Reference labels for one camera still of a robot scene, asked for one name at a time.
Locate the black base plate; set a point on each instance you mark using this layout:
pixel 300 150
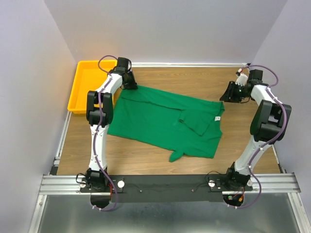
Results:
pixel 212 187

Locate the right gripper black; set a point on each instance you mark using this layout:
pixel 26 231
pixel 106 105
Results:
pixel 229 95

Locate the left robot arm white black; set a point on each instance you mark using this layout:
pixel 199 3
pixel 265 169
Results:
pixel 99 114

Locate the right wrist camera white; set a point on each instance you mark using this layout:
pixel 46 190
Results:
pixel 241 78

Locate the green t shirt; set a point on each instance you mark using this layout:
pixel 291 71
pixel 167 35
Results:
pixel 181 124

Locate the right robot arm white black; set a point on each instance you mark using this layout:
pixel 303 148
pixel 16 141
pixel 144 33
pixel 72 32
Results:
pixel 268 125

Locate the yellow plastic tray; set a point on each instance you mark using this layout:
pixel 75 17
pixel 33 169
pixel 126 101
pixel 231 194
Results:
pixel 87 77

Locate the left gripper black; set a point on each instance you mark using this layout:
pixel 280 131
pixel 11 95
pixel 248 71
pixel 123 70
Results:
pixel 132 85

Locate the aluminium front rail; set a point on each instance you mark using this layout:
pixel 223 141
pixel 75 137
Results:
pixel 270 183

